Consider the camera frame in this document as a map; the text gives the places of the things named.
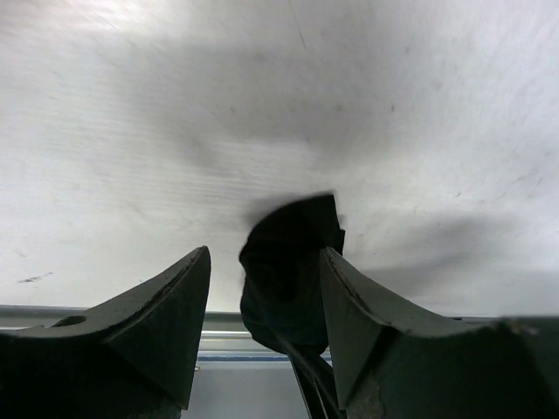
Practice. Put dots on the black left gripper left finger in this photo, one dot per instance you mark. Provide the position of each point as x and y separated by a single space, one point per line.
133 356

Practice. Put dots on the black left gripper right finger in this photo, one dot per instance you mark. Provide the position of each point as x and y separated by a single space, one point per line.
395 359

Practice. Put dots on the black underwear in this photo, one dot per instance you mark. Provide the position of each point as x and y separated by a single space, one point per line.
281 299

